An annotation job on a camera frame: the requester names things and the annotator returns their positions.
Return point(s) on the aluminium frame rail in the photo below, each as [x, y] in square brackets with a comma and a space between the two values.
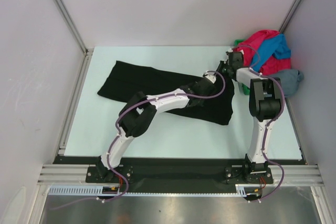
[295, 175]

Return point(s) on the left aluminium corner post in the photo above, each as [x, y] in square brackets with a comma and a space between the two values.
[71, 25]

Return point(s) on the pink t shirt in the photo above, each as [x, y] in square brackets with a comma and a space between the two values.
[251, 45]

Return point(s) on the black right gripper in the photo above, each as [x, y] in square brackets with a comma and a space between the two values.
[222, 64]

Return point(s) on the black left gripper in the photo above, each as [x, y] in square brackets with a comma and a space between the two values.
[200, 102]

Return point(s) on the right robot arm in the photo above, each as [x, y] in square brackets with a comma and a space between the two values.
[266, 104]

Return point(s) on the blue t shirt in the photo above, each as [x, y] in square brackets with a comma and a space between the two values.
[273, 55]

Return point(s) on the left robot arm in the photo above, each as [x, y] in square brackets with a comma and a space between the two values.
[137, 115]

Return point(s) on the green plastic bin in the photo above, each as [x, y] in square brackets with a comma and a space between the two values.
[243, 88]

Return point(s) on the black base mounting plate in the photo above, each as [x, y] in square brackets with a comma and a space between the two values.
[171, 175]

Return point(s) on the black t shirt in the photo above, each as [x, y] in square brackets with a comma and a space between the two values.
[125, 80]

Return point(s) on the grey t shirt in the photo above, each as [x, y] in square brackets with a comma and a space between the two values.
[290, 80]

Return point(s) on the aluminium corner post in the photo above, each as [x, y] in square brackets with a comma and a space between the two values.
[71, 25]
[290, 15]

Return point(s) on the right aluminium corner post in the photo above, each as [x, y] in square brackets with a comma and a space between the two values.
[290, 15]

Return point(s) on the white slotted cable duct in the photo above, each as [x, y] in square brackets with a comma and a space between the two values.
[78, 190]

